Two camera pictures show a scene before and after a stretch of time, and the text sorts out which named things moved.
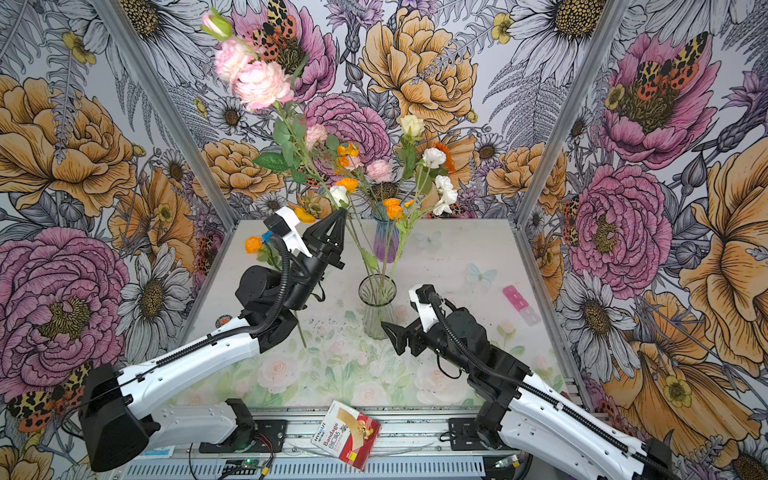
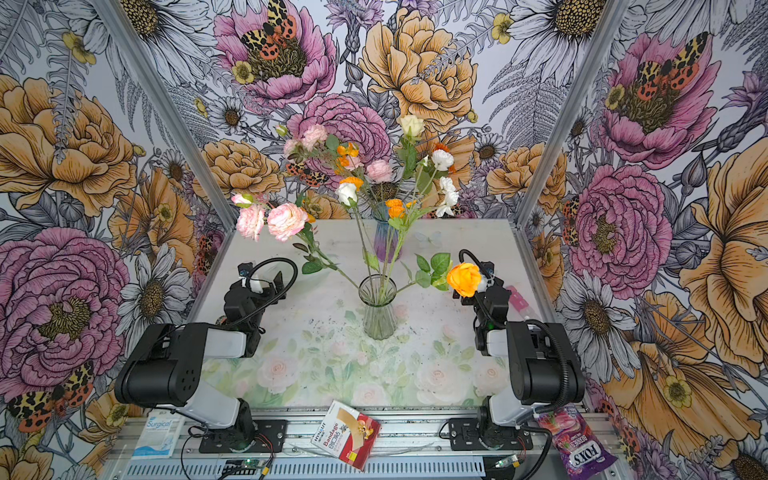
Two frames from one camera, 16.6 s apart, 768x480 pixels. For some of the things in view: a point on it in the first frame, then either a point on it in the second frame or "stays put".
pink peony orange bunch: x=258 y=77 to x=284 y=220
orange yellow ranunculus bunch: x=348 y=185 to x=395 y=209
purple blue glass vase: x=386 y=237 stays put
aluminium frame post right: x=608 y=20 stays put
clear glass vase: x=377 y=292 stays put
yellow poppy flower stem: x=345 y=152 to x=344 y=160
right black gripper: x=414 y=331 to x=466 y=301
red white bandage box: x=347 y=434 stays put
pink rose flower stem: x=316 y=137 to x=312 y=137
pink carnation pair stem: x=376 y=172 stays put
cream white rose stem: x=410 y=127 stays put
